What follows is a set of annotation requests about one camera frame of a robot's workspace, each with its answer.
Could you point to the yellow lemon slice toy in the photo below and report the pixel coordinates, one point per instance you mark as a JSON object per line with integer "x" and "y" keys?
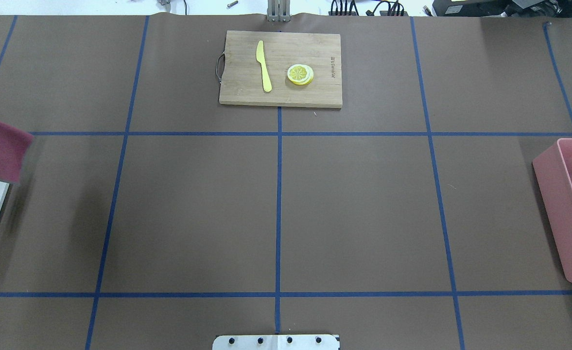
{"x": 300, "y": 74}

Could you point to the bamboo cutting board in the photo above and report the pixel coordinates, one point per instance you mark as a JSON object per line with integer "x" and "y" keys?
{"x": 241, "y": 77}

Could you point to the aluminium frame post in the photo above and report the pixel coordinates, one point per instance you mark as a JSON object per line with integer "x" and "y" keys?
{"x": 278, "y": 11}

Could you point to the yellow plastic knife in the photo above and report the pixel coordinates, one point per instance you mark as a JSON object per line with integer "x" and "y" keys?
{"x": 260, "y": 58}

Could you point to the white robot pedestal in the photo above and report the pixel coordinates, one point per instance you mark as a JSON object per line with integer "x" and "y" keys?
{"x": 277, "y": 342}

